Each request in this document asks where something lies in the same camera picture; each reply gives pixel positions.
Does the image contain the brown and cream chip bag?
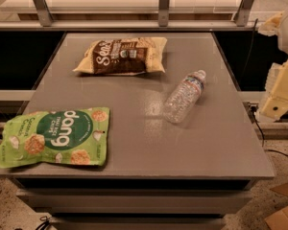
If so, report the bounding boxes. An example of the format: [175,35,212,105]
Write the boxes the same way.
[74,37,167,76]

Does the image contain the black cable on floor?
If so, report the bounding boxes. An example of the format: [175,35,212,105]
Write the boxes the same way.
[240,18,288,160]

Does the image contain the black cable bottom left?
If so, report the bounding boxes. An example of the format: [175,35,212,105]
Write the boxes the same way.
[34,216,52,230]

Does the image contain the clear plastic water bottle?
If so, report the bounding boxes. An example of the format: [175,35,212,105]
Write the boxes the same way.
[163,70,206,124]

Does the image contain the green rice chip bag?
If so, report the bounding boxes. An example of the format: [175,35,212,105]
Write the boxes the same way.
[0,107,109,169]

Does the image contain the metal frame railing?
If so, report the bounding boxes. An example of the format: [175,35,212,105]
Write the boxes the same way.
[0,0,279,32]

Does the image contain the cardboard box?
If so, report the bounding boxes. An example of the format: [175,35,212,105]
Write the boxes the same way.
[265,183,288,230]

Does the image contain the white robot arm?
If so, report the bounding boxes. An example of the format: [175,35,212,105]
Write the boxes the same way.
[255,7,288,122]

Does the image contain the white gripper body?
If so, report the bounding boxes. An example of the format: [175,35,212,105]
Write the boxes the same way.
[257,59,288,121]

